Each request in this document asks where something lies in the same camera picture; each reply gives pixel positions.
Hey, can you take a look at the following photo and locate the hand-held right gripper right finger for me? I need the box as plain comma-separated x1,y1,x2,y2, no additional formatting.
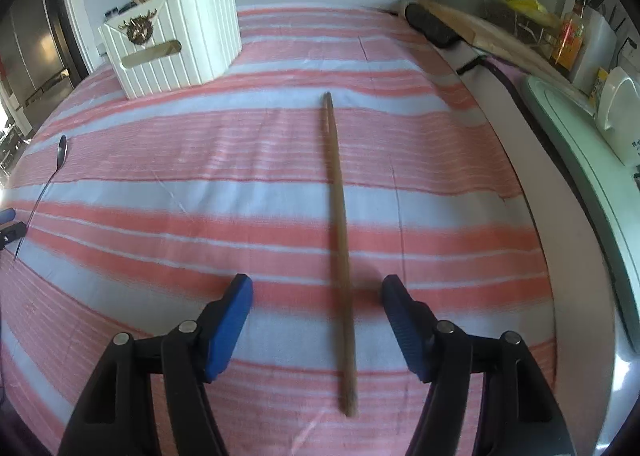
381,274,576,456

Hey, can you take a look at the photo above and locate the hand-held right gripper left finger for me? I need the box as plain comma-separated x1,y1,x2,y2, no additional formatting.
57,273,254,456

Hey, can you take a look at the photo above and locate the metal spoon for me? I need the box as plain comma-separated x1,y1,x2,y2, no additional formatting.
14,135,68,261

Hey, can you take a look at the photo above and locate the light wooden chopstick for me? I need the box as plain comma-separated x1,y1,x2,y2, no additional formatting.
321,92,360,419

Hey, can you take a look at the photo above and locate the white ribbed wooden box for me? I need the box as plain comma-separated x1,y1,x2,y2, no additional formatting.
97,0,243,100

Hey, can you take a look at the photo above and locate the pink white striped tablecloth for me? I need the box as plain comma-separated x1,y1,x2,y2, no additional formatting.
0,4,558,456

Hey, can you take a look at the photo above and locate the stainless steel refrigerator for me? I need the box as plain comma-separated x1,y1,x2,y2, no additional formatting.
0,0,83,109

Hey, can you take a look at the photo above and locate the black oblong pouch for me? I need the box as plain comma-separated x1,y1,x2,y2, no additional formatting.
404,2,461,49

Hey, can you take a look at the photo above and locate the wooden cutting board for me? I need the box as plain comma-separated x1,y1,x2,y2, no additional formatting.
417,0,591,96

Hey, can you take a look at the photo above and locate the white electric kettle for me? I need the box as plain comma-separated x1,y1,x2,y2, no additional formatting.
595,66,640,167

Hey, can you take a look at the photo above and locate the sauce bottle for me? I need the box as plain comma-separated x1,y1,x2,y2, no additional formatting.
552,0,586,69

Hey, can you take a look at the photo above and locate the yellow bag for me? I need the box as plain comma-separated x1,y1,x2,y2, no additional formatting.
487,0,551,31

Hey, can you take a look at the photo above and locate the white knife block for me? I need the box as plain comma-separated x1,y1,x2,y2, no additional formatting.
570,0,621,94

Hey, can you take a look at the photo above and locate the black handle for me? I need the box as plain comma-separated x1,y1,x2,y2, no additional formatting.
456,56,489,76

